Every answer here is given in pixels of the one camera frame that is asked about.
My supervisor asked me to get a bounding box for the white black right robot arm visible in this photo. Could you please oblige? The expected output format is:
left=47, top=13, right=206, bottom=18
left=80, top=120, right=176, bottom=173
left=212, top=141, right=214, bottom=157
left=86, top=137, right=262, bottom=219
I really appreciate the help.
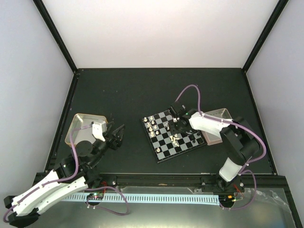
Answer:
left=169, top=101, right=266, bottom=191

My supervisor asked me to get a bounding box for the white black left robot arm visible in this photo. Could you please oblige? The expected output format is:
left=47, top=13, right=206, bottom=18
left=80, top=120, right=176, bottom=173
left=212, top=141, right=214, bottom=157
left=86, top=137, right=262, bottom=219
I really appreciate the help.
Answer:
left=3, top=122, right=125, bottom=228

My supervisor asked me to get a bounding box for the pile of white chess pieces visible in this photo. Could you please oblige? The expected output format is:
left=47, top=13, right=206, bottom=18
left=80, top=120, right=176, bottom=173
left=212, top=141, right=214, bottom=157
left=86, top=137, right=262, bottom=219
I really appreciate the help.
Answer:
left=170, top=134, right=180, bottom=146

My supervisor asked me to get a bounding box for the black chess pieces group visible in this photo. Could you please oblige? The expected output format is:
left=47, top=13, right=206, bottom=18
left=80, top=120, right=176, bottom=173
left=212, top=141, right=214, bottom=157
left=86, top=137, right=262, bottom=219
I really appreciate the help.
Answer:
left=187, top=131, right=205, bottom=145

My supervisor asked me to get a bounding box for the black grey chess board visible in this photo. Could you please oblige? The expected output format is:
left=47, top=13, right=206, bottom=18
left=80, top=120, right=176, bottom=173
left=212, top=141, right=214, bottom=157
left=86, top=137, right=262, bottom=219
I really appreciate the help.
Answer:
left=141, top=110, right=207, bottom=163

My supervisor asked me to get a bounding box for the left controller circuit board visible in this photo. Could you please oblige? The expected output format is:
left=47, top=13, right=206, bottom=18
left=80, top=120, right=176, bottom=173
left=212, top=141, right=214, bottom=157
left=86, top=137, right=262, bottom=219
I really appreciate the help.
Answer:
left=87, top=193, right=104, bottom=200

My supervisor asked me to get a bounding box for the controller circuit board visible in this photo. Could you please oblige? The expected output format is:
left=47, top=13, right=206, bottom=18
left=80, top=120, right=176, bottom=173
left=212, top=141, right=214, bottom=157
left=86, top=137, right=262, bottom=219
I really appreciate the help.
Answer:
left=219, top=195, right=244, bottom=202
left=87, top=193, right=104, bottom=200

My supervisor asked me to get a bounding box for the right controller circuit board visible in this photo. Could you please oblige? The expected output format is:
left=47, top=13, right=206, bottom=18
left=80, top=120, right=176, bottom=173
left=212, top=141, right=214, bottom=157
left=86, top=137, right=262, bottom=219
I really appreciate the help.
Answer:
left=219, top=195, right=244, bottom=202

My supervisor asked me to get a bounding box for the gold rimmed metal tin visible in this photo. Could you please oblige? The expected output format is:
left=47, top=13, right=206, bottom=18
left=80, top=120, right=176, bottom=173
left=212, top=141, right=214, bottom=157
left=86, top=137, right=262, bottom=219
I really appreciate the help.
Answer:
left=65, top=114, right=108, bottom=147

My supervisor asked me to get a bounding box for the pink metal tray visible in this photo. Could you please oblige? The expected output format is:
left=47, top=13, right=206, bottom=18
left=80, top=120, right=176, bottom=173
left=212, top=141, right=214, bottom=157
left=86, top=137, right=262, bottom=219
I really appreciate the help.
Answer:
left=202, top=108, right=232, bottom=145

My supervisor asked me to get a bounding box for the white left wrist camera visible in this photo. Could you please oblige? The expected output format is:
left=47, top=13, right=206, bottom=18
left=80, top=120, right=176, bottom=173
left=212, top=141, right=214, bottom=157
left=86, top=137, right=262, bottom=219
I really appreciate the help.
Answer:
left=92, top=120, right=107, bottom=142

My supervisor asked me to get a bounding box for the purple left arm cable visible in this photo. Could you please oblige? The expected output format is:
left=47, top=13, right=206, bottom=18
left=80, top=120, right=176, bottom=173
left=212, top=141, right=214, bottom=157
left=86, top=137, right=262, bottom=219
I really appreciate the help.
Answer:
left=3, top=122, right=131, bottom=223

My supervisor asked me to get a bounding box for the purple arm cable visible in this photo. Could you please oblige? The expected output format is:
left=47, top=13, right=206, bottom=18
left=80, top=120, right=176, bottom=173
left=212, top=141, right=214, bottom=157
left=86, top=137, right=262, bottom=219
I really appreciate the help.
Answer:
left=177, top=85, right=266, bottom=210
left=3, top=122, right=131, bottom=223

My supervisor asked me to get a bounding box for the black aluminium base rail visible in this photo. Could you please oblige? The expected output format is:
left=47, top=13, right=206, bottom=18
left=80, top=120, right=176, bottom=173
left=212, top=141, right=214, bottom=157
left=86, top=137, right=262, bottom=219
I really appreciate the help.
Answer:
left=99, top=173, right=288, bottom=192

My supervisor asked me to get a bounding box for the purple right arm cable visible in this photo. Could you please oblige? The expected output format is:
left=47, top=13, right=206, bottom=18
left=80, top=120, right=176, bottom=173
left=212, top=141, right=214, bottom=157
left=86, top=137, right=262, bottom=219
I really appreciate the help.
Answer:
left=177, top=85, right=266, bottom=210

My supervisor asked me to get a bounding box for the white slotted cable duct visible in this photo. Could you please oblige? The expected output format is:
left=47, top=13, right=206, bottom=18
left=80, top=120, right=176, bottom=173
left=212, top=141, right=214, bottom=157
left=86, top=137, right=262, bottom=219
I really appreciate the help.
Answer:
left=63, top=192, right=220, bottom=206

